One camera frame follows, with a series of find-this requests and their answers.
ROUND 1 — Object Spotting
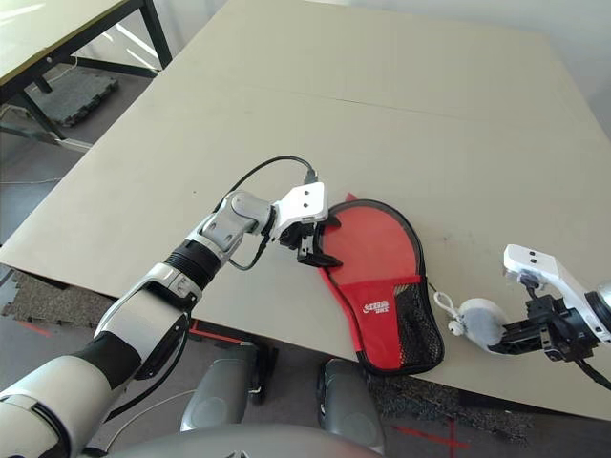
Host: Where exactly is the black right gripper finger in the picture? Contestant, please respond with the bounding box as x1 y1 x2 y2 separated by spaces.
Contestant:
525 298 558 321
486 319 551 356

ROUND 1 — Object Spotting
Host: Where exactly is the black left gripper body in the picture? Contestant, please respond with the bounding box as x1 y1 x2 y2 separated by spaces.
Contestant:
276 222 320 262

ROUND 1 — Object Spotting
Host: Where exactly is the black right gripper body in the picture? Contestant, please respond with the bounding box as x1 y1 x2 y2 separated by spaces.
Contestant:
540 306 599 364

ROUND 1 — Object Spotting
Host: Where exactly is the grey plush ball zipper charm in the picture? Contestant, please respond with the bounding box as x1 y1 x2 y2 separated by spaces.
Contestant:
432 291 506 346

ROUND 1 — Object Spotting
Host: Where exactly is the red black paddle case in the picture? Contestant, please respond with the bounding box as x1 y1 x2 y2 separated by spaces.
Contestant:
312 191 448 377

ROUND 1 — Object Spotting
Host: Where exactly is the dark speckled floor mat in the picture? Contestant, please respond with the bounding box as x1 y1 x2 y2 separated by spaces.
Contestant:
0 270 116 335
368 373 537 441

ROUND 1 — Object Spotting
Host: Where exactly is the grey robot right leg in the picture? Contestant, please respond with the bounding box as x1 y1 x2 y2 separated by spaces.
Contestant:
316 358 388 453

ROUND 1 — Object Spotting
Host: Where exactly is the grey robot leg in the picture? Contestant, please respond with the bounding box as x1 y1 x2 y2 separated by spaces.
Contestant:
179 344 279 434
316 358 388 453

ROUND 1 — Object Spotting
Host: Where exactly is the grey robot left leg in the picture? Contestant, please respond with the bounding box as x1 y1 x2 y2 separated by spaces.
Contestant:
179 344 279 434

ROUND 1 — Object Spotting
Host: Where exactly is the grey robot torso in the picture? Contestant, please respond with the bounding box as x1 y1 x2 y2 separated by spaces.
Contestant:
80 423 384 458

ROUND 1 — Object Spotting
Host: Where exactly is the black foam floor mat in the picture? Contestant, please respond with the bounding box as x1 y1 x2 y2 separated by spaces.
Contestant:
34 70 120 130

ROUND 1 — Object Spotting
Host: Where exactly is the black-framed side table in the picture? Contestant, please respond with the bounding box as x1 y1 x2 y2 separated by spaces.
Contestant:
0 0 174 155

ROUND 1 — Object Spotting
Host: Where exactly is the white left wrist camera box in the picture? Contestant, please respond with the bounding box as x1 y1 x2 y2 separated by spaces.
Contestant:
273 181 331 240

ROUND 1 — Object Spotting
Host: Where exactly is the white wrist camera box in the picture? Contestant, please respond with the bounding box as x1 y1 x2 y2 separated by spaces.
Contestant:
273 181 331 240
502 243 611 344

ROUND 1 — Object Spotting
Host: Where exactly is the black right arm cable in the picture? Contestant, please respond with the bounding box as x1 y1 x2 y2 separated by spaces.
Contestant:
574 356 611 391

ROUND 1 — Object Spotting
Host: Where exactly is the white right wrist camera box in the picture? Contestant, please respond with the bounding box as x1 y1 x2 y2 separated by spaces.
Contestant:
502 243 611 344

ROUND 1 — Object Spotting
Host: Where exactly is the black left camera cable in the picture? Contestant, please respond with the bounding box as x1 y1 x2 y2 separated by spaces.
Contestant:
222 155 321 198

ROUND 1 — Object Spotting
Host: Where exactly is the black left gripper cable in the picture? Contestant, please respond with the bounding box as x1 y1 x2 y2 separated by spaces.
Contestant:
227 235 269 273

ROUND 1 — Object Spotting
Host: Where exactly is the thin white floor cable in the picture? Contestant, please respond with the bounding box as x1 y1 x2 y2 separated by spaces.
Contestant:
101 387 198 425

